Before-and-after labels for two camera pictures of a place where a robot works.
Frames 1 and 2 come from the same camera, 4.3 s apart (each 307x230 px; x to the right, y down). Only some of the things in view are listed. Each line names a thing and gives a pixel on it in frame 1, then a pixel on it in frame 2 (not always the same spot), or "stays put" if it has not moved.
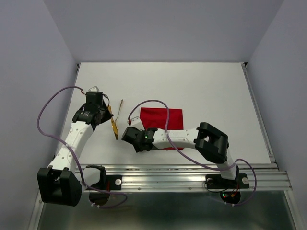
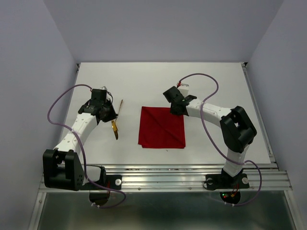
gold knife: [114, 125] stays put
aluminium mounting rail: [191, 177] stays put
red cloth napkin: [156, 118] stays put
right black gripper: [137, 148] to [171, 110]
